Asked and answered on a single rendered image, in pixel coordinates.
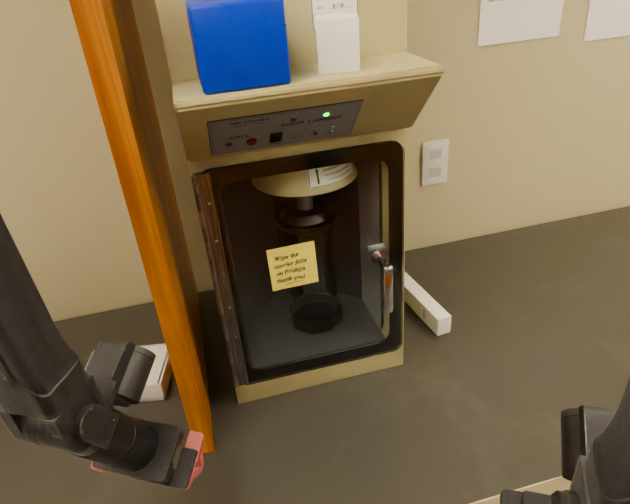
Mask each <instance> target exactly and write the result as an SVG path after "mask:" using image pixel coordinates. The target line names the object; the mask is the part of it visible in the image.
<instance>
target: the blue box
mask: <svg viewBox="0 0 630 504"><path fill-rule="evenodd" d="M185 6H186V12H187V17H188V23H189V28H190V34H191V39H192V45H193V50H194V56H195V61H196V67H197V72H198V77H199V80H200V83H201V86H202V90H203V92H204V94H215V93H222V92H230V91H237V90H245V89H252V88H260V87H267V86H275V85H282V84H289V83H290V82H291V74H290V64H289V53H288V43H287V32H286V22H285V11H284V1H283V0H188V1H186V2H185Z"/></svg>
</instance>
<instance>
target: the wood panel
mask: <svg viewBox="0 0 630 504"><path fill-rule="evenodd" d="M69 3H70V6H71V10H72V13H73V17H74V20H75V24H76V27H77V31H78V35H79V38H80V42H81V45H82V49H83V52H84V56H85V59H86V63H87V67H88V70H89V74H90V77H91V81H92V84H93V88H94V91H95V95H96V99H97V102H98V106H99V109H100V113H101V116H102V120H103V123H104V127H105V131H106V134H107V138H108V141H109V145H110V148H111V152H112V155H113V159H114V163H115V166H116V170H117V173H118V177H119V180H120V184H121V187H122V191H123V195H124V198H125V202H126V205H127V209H128V212H129V216H130V219H131V223H132V226H133V230H134V234H135V237H136V241H137V244H138V248H139V251H140V255H141V258H142V262H143V266H144V269H145V273H146V276H147V280H148V283H149V287H150V290H151V294H152V298H153V301H154V305H155V308H156V312H157V315H158V319H159V322H160V326H161V330H162V333H163V337H164V340H165V344H166V347H167V351H168V354H169V358H170V362H171V365H172V369H173V372H174V376H175V379H176V383H177V386H178V390H179V394H180V397H181V401H182V404H183V408H184V411H185V415H186V418H187V422H188V426H189V429H190V431H195V432H200V433H202V434H204V442H203V449H202V452H203V454H204V453H208V452H212V451H215V448H214V439H213V430H212V420H211V411H210V402H209V393H208V383H207V374H206V365H205V356H204V346H203V337H202V328H201V319H200V309H199V300H198V292H197V287H196V283H195V279H194V274H193V270H192V265H191V261H190V257H189V252H188V248H187V243H186V239H185V235H184V230H183V226H182V222H181V217H180V213H179V208H178V204H177V200H176V195H175V191H174V186H173V182H172V178H171V173H170V169H169V164H168V160H167V156H166V151H165V147H164V142H163V138H162V134H161V129H160V125H159V120H158V116H157V112H156V107H155V103H154V98H153V94H152V90H151V85H150V81H149V76H148V72H147V68H146V63H145V59H144V54H143V50H142V46H141V41H140V37H139V32H138V28H137V24H136V19H135V15H134V11H133V6H132V2H131V0H69Z"/></svg>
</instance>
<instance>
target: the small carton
mask: <svg viewBox="0 0 630 504"><path fill-rule="evenodd" d="M315 27H316V41H317V55H318V70H319V74H329V73H342V72H355V71H360V70H361V66H360V34H359V17H358V15H357V13H356V12H355V13H342V14H330V15H318V16H316V17H315Z"/></svg>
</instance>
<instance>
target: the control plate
mask: <svg viewBox="0 0 630 504"><path fill-rule="evenodd" d="M363 100H364V99H363ZM363 100H356V101H349V102H342V103H335V104H328V105H321V106H314V107H307V108H300V109H293V110H286V111H279V112H272V113H265V114H258V115H251V116H244V117H237V118H230V119H223V120H216V121H209V122H207V127H208V134H209V141H210V148H211V155H212V156H215V155H222V154H228V153H235V152H241V151H247V150H254V149H260V148H267V147H273V146H280V145H286V144H293V143H299V142H306V141H312V140H318V139H325V138H331V137H338V136H344V135H350V134H351V132H352V129H353V127H354V124H355V121H356V119H357V116H358V113H359V111H360V108H361V105H362V103H363ZM325 112H330V115H329V116H327V117H323V116H322V114H323V113H325ZM291 117H297V118H298V119H297V120H296V121H294V122H291V121H289V119H290V118H291ZM332 126H335V127H336V128H335V129H334V130H335V131H334V132H332V131H331V130H329V128H330V127H332ZM314 129H318V132H317V134H316V135H314V133H312V130H314ZM278 132H282V140H281V142H274V143H269V142H270V134H271V133H278ZM295 132H300V135H299V137H296V136H295V135H294V133H295ZM251 138H255V139H257V143H256V144H255V145H247V143H246V141H247V140H248V139H251ZM226 143H232V146H230V147H225V146H224V144H226Z"/></svg>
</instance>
